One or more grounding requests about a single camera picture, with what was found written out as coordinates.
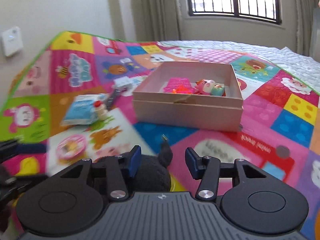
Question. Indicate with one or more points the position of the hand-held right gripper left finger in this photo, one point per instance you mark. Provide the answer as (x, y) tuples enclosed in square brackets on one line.
[(133, 162)]

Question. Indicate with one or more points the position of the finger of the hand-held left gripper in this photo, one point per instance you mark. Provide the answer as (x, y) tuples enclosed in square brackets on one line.
[(32, 148), (8, 173)]

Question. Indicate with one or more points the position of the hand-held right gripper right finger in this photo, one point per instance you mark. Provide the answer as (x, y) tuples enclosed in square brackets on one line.
[(191, 162)]

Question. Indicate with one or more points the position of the black plush toy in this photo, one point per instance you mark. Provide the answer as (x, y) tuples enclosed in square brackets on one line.
[(150, 175)]

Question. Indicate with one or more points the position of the pink cardboard box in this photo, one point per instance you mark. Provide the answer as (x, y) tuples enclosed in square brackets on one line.
[(187, 117)]

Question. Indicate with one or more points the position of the yellow toy with pink frill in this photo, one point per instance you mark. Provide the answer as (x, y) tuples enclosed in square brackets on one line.
[(101, 112)]

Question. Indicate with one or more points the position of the blue wet wipes packet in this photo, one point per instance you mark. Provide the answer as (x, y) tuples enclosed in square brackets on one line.
[(80, 110)]

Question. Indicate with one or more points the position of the brown notebook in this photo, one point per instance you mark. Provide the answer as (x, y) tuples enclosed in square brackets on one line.
[(113, 98)]

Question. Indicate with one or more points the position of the orange plastic pumpkin toy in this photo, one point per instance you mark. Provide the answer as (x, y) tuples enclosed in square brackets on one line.
[(182, 90)]

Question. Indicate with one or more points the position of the pink pig toy figure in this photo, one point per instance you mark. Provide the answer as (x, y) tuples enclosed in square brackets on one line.
[(205, 86)]

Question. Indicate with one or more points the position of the pink plastic basket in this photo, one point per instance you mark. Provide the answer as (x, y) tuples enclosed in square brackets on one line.
[(177, 85)]

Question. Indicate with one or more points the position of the colourful cartoon play mat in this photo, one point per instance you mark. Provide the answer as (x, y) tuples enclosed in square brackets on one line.
[(250, 142)]

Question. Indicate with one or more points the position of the white quilted bedspread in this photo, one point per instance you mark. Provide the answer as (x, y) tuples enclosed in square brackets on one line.
[(250, 47)]

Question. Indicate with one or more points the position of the beige curtain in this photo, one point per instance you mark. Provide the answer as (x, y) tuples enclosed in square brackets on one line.
[(302, 17), (155, 10)]

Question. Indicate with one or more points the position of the white wall switch panel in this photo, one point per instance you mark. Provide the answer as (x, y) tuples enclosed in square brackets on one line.
[(12, 41)]

